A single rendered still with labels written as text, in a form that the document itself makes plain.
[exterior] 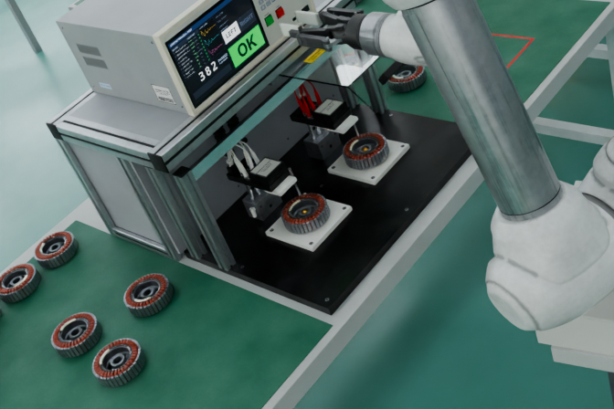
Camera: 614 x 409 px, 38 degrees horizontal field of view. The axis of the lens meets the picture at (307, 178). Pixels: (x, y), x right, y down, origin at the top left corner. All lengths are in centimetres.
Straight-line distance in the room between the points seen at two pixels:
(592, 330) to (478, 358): 109
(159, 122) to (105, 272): 47
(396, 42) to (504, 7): 101
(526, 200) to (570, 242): 9
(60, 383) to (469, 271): 143
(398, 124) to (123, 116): 70
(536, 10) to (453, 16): 146
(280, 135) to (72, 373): 79
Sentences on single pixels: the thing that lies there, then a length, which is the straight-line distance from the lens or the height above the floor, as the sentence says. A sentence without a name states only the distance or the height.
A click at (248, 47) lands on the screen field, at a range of 205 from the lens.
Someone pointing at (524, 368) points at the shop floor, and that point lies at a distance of 268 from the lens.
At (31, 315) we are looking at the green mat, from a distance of 231.
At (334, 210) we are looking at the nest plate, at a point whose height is 78.
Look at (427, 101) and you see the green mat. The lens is 241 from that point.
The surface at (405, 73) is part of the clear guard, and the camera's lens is 204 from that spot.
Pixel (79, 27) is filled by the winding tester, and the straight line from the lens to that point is 212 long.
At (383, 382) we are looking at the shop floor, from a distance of 274.
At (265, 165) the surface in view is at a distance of 207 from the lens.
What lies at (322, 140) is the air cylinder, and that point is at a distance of 226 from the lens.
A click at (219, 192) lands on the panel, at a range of 223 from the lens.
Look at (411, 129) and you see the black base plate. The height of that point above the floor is 77.
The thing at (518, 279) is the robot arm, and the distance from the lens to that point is 141.
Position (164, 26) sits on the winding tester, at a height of 132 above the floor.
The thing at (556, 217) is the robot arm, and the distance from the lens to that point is 139.
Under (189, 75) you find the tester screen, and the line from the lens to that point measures 194.
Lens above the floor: 205
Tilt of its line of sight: 35 degrees down
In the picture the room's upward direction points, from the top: 22 degrees counter-clockwise
